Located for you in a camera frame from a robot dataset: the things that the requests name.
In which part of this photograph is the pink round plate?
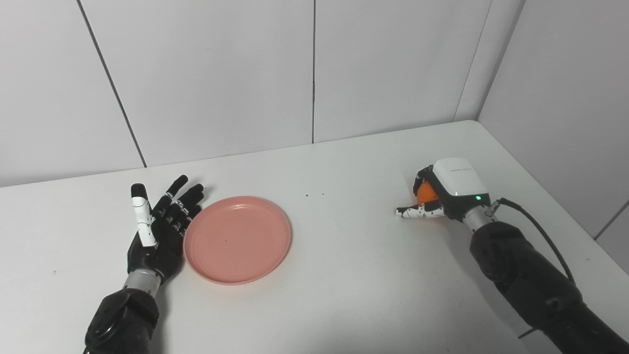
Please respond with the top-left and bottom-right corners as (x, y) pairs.
(183, 196), (293, 286)

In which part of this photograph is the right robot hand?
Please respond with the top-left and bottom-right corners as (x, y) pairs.
(394, 157), (492, 222)

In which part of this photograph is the orange fruit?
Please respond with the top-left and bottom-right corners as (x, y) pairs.
(416, 181), (441, 206)

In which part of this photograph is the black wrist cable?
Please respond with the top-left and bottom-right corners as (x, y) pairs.
(484, 198), (576, 340)

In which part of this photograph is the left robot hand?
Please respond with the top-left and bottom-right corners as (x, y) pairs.
(127, 175), (205, 285)

